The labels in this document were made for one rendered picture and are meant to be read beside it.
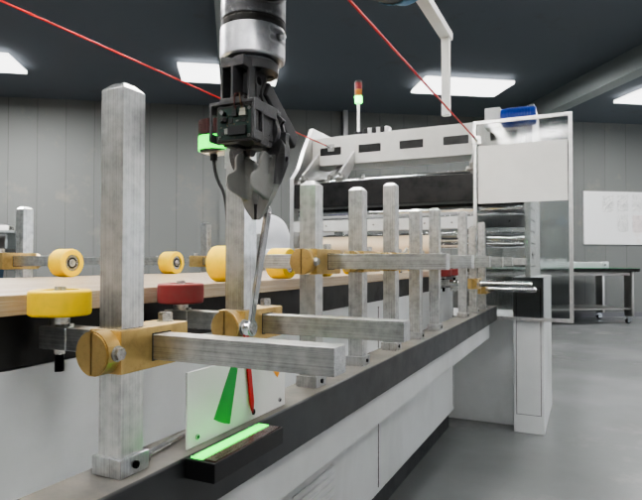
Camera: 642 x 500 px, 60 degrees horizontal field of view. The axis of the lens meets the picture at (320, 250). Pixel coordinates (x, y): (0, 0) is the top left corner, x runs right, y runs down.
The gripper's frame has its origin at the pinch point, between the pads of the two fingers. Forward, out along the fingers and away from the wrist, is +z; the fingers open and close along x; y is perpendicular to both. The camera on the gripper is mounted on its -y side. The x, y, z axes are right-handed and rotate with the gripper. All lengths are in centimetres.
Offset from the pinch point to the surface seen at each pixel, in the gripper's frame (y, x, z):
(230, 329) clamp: -2.9, -6.6, 17.3
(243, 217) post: -5.4, -6.2, 0.3
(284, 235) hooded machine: -617, -339, -37
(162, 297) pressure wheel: -7.5, -23.8, 13.1
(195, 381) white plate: 6.8, -5.4, 23.1
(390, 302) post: -81, -7, 17
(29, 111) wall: -486, -696, -219
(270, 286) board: -49, -27, 12
